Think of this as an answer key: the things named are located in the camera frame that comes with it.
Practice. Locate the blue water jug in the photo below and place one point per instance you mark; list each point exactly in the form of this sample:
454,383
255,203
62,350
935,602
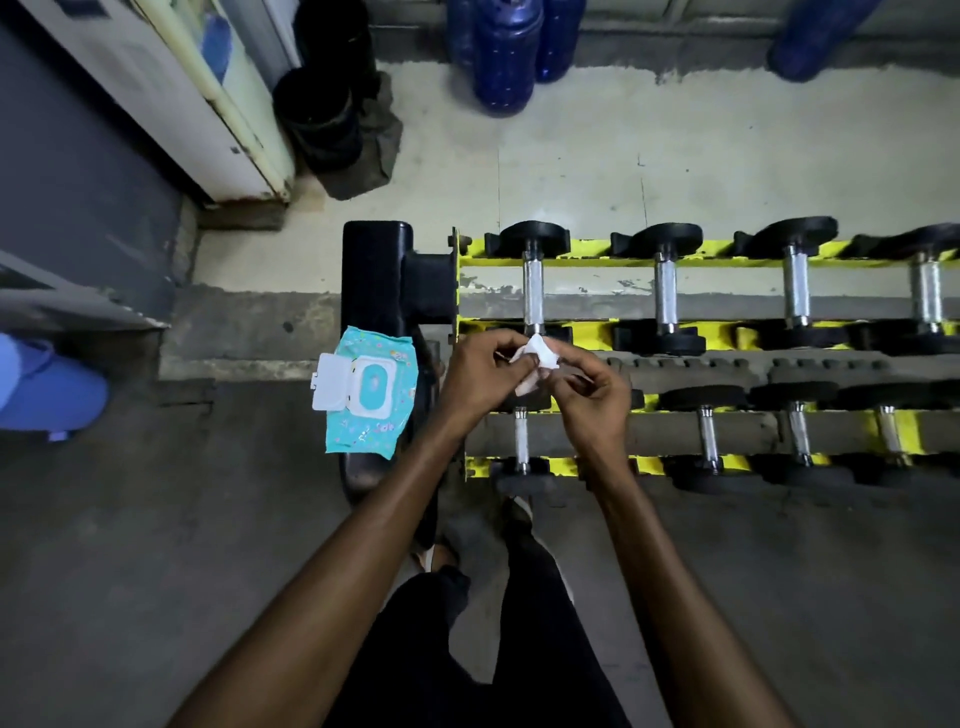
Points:
559,37
506,56
459,30
814,34

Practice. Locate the yellow black dumbbell rack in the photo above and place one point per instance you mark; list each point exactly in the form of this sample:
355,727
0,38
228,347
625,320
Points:
382,277

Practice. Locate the black plastic bucket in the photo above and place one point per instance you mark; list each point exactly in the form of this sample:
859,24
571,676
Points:
319,116
334,34

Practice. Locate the person's left fingers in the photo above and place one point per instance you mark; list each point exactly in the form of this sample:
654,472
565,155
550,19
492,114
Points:
504,346

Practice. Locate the person's left hand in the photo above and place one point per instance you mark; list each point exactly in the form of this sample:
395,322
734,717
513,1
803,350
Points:
472,382

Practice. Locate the teal wet wipe pack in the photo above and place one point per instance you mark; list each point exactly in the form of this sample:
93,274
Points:
371,386

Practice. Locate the person's right forearm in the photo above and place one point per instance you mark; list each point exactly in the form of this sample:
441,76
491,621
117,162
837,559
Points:
675,600

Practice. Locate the person's black trousers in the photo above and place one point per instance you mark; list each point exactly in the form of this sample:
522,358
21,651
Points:
480,660

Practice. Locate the white wet wipe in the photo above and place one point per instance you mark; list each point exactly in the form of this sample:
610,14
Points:
538,352

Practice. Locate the person's left forearm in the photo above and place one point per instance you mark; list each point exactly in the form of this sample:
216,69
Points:
352,570

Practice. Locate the person's right fingers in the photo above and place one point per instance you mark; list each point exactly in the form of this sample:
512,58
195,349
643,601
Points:
568,366

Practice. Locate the row of black chrome dumbbells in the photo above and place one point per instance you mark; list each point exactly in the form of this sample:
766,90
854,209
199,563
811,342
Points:
666,289

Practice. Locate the blue plastic container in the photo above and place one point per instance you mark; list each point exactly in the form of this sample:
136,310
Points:
45,390

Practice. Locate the person's right hand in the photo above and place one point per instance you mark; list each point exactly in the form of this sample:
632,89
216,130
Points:
596,416

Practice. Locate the white cabinet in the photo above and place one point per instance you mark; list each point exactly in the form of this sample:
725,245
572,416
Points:
187,97

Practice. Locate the grey floor cloth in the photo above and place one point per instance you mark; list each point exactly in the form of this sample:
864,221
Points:
375,150

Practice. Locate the grey metal ledge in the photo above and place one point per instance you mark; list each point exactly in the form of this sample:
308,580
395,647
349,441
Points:
67,300

